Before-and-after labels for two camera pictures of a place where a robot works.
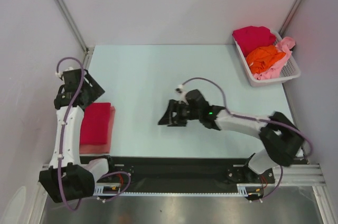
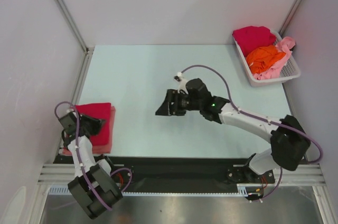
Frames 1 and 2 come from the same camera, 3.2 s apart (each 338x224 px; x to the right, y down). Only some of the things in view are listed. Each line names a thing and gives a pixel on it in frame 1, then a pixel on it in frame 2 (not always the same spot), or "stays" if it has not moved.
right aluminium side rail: x=303 y=149 stays
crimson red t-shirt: x=94 y=127 stays
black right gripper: x=174 y=106 -> x=166 y=109
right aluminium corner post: x=297 y=1 stays
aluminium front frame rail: x=302 y=175 stays
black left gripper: x=96 y=91 -> x=98 y=123
